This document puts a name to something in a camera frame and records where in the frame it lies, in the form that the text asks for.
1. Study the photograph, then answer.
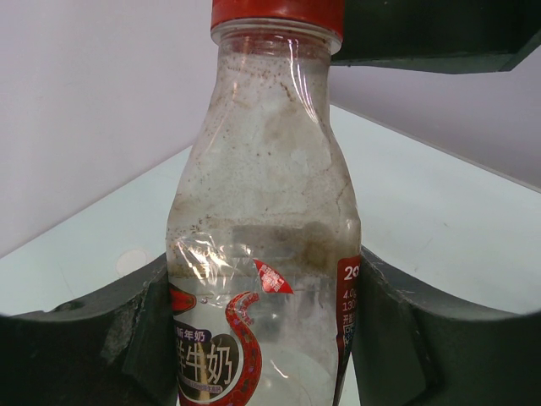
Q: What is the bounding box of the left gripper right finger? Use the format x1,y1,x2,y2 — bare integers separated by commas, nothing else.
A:
352,249,540,405

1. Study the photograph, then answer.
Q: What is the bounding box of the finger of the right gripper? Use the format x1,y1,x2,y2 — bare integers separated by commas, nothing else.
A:
332,0,540,74

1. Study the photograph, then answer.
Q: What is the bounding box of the red bottle cap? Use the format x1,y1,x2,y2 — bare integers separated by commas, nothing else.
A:
210,0,345,41

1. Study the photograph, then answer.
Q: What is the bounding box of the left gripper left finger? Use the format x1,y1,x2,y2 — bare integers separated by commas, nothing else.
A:
1,255,178,405

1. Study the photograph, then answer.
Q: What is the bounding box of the milk bottle with red label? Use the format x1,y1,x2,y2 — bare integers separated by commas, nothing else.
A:
166,18,361,405

